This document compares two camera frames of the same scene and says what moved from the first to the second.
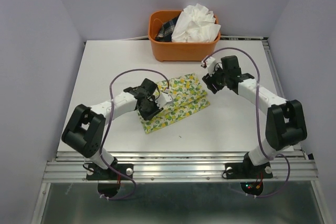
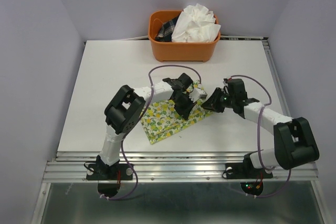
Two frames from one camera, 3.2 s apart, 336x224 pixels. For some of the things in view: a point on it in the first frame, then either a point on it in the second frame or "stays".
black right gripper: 208,80 to 211,103
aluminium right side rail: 265,42 stays
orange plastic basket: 168,51 stays
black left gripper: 156,110 to 184,112
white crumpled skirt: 195,24 stays
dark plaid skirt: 165,34 stays
